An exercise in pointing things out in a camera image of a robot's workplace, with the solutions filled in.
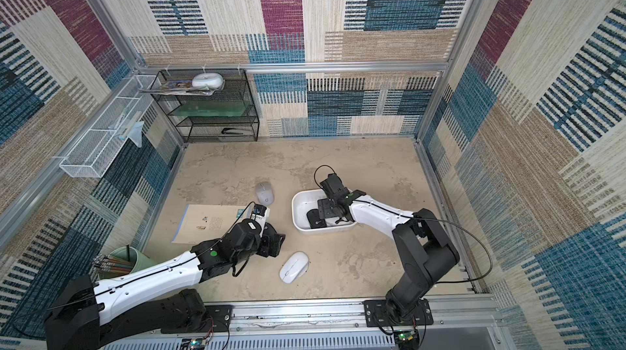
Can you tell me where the small black mouse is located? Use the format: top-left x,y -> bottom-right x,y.
306,209 -> 327,229

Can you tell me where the white wireless mouse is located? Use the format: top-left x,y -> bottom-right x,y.
279,252 -> 310,284

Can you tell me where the white plastic storage box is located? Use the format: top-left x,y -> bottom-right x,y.
292,189 -> 357,235

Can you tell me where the grey speckled mouse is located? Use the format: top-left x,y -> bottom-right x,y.
255,182 -> 275,206

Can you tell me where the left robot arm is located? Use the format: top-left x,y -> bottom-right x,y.
44,219 -> 285,349

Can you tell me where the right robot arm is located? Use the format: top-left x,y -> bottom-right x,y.
320,173 -> 460,326

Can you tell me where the cream booklet with blue edge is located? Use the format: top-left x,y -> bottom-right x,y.
172,204 -> 245,245

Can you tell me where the green pencil cup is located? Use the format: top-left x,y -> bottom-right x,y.
97,246 -> 157,279

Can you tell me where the black item on bottom shelf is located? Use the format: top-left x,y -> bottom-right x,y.
221,128 -> 254,137

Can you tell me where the black mesh shelf rack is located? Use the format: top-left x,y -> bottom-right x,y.
144,68 -> 260,143

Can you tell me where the bundle of coloured pencils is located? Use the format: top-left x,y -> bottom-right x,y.
93,255 -> 134,275

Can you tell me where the green board on shelf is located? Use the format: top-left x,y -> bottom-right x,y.
169,101 -> 248,117

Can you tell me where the white round device on shelf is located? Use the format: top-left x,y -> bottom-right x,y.
192,73 -> 225,90

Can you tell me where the magazine on shelf top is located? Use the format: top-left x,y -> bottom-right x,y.
140,80 -> 224,96

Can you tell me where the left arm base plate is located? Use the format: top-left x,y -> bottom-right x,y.
161,304 -> 233,334

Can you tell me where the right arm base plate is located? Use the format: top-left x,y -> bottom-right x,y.
362,299 -> 434,328

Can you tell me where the white wire wall basket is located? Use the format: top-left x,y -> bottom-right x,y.
60,75 -> 154,178

